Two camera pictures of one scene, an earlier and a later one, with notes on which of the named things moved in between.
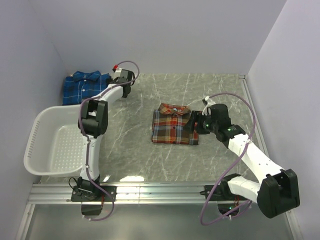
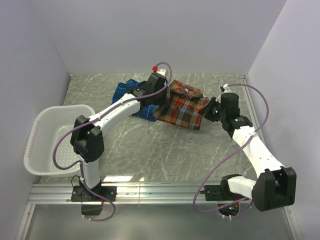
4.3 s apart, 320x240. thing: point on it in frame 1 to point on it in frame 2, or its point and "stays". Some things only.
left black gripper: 110,80 to 164,100
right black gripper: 196,116 to 206,111
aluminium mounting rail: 126,193 stays
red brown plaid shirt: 168,124 to 183,107
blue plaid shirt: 81,85 to 146,112
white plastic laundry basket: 55,147 stays
